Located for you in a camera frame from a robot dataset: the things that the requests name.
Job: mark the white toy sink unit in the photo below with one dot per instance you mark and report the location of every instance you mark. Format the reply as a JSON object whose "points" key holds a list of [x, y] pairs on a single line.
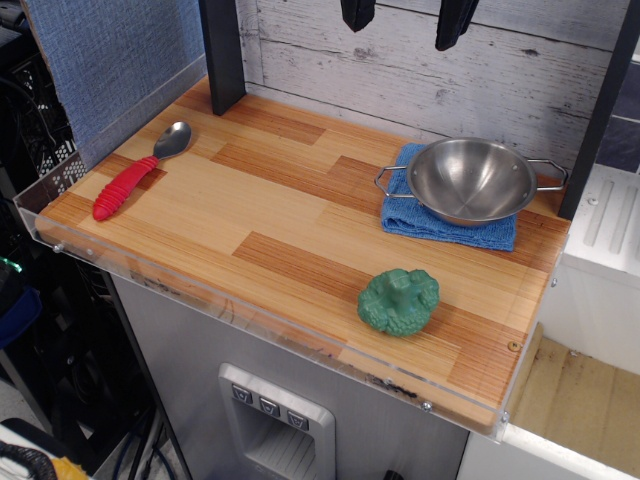
{"points": [[574, 411]]}

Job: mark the black vertical post left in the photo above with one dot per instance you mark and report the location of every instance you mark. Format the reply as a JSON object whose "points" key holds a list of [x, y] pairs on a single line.
{"points": [[223, 52]]}

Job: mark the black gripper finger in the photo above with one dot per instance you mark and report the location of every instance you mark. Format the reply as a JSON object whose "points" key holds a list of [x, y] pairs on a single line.
{"points": [[357, 14], [453, 21]]}

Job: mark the black vertical post right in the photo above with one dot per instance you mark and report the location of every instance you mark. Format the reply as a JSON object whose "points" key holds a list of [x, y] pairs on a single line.
{"points": [[604, 106]]}

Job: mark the green toy broccoli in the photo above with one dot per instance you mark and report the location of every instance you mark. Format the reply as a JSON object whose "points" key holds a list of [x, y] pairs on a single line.
{"points": [[398, 302]]}

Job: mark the steel bowl with handles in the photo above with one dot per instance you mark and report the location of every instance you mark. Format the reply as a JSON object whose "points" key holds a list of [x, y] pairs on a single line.
{"points": [[467, 181]]}

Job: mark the clear acrylic edge guard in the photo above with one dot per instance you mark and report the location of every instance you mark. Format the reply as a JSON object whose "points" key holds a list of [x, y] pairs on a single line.
{"points": [[284, 253]]}

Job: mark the black vertical post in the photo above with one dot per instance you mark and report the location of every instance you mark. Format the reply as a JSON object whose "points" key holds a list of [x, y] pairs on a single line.
{"points": [[604, 106], [223, 52]]}

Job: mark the silver toy fridge front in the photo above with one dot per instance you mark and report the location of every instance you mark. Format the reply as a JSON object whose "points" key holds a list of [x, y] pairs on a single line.
{"points": [[183, 348]]}

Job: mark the blue folded cloth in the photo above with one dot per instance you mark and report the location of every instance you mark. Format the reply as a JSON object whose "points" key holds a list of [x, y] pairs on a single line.
{"points": [[409, 218]]}

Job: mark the blue fabric panel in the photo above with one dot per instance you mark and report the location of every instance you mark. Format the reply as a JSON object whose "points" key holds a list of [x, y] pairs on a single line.
{"points": [[117, 64]]}

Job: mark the red-handled metal spoon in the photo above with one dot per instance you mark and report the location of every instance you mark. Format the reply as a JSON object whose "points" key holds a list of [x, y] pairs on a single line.
{"points": [[172, 142]]}

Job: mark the grey water dispenser panel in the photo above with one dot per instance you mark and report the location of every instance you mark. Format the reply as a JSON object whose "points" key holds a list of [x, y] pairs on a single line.
{"points": [[278, 433]]}

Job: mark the black plastic crate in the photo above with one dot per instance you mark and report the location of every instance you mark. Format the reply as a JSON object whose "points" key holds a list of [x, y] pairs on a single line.
{"points": [[35, 133]]}

